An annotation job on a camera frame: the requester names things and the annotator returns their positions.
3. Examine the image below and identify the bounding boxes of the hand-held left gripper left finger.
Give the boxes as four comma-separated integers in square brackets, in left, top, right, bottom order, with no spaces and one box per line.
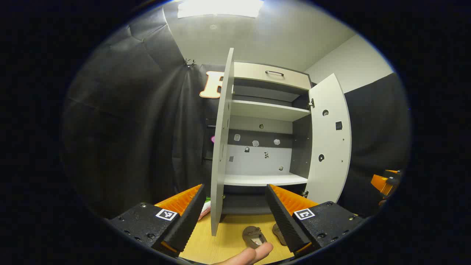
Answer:
[107,184,207,258]

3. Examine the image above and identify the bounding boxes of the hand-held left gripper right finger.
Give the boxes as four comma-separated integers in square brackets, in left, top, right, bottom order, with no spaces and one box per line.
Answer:
[265,184,365,254]

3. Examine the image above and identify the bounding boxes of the brown fuzzy shoe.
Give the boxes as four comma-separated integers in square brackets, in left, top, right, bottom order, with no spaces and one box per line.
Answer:
[242,226,268,249]
[272,223,287,246]

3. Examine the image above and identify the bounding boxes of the white cabinet door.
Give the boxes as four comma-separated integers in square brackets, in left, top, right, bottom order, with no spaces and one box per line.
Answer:
[210,48,235,236]
[304,73,352,205]

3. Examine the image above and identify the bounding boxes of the white shoe cabinet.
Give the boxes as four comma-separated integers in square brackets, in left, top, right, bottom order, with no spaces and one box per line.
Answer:
[210,48,352,236]

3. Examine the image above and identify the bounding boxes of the white cabinet drawer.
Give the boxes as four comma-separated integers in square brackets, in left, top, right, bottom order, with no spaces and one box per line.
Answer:
[234,61,312,91]

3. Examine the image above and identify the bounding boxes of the green pink plush toy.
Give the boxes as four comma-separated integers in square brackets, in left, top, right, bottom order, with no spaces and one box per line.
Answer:
[199,197,212,220]

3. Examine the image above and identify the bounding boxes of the black backdrop cloth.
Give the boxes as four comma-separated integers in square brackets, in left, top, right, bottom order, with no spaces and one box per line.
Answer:
[63,7,411,218]

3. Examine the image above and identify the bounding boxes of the ceiling light panel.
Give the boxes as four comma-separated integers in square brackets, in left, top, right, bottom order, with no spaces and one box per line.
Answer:
[177,0,264,19]

